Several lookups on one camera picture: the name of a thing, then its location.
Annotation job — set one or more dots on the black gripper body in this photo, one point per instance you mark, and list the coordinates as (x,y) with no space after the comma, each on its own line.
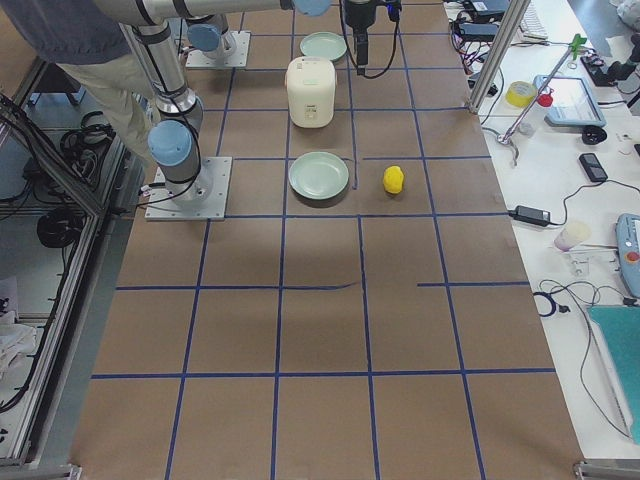
(358,16)

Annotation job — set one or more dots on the white rice cooker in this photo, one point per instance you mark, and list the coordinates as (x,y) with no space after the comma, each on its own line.
(311,83)

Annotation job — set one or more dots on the green plate left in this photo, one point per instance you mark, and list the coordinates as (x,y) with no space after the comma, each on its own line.
(328,45)

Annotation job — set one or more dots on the green plate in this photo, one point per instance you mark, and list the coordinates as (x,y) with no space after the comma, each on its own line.
(318,176)
(328,45)

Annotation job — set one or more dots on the green plate right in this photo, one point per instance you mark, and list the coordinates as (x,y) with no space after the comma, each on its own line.
(318,176)

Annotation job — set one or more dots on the yellow potato toy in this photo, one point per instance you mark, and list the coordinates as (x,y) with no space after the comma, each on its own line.
(393,180)

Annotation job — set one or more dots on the yellow tape roll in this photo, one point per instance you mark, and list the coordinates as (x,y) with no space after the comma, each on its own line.
(520,94)

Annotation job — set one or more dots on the blue teach pendant tablet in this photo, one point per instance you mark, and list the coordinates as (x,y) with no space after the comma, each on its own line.
(574,104)

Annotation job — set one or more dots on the black power adapter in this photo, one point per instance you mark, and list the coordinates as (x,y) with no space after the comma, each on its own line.
(530,215)

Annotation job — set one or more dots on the black phone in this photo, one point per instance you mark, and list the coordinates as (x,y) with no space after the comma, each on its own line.
(592,167)

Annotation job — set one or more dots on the person in khaki trousers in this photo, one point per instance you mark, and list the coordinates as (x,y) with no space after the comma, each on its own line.
(91,48)

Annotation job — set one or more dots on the white plastic cup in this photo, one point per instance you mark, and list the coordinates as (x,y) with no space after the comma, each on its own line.
(573,233)

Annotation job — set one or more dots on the grey teach pendant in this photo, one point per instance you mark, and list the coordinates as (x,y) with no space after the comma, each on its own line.
(627,237)

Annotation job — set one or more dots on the teal cutting mat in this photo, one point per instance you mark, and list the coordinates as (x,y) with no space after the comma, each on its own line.
(620,328)

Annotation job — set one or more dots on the aluminium frame post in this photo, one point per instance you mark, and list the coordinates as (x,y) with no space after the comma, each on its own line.
(508,27)

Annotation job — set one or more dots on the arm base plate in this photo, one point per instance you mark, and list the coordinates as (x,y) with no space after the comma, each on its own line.
(205,199)
(197,60)

